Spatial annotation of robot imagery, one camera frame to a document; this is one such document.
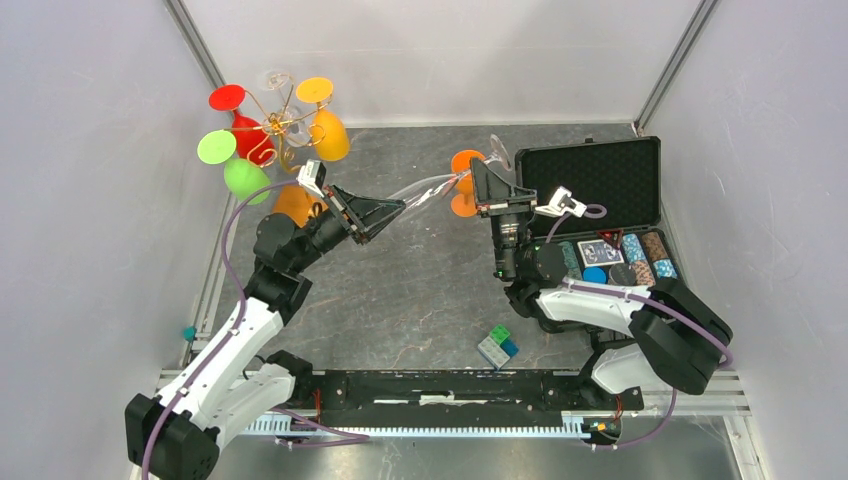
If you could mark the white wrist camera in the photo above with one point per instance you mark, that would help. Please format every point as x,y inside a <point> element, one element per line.
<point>560,204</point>
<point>311,177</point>

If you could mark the orange plastic wine glass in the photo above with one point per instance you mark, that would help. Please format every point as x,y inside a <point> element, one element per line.
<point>463,204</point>

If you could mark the yellow plastic wine glass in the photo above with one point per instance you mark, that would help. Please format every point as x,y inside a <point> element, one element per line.
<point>328,134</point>

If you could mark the clear wine glass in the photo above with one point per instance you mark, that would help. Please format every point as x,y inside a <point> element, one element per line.
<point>287,120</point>

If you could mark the toy brick block stack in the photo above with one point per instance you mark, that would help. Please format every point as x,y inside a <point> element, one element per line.
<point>498,348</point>

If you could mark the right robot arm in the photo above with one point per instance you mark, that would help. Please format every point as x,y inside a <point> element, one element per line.
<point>673,336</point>

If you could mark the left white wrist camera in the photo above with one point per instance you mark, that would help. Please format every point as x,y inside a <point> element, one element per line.
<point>311,177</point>

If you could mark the green plastic wine glass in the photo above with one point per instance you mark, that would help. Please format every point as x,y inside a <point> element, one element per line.
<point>242,177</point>

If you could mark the black poker chip case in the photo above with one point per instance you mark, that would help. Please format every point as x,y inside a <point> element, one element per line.
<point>623,177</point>

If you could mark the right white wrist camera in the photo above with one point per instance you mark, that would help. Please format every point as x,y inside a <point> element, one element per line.
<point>560,204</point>

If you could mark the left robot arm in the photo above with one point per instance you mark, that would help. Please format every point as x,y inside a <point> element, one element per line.
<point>180,432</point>

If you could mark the gold wire glass rack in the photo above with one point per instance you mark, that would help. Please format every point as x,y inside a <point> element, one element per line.
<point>284,155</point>

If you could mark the red plastic wine glass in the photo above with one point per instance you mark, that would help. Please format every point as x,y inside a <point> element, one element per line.
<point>253,143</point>

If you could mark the clear champagne flute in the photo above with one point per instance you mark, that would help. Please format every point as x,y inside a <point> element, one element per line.
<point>431,192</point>

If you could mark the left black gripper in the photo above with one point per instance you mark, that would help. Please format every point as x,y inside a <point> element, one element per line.
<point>367,215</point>

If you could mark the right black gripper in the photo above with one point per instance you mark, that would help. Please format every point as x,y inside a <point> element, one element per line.
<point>496,198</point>

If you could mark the blue round dealer chip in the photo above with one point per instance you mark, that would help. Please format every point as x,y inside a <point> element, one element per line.
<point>595,275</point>

